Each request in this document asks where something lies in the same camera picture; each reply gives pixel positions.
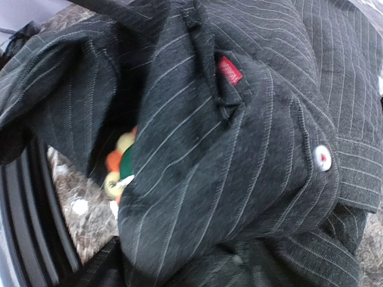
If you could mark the black pinstriped shirt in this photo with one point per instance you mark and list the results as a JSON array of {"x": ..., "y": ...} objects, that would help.
[{"x": 258, "y": 152}]

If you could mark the flower brooch green orange yellow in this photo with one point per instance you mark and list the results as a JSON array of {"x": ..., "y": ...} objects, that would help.
[{"x": 119, "y": 166}]

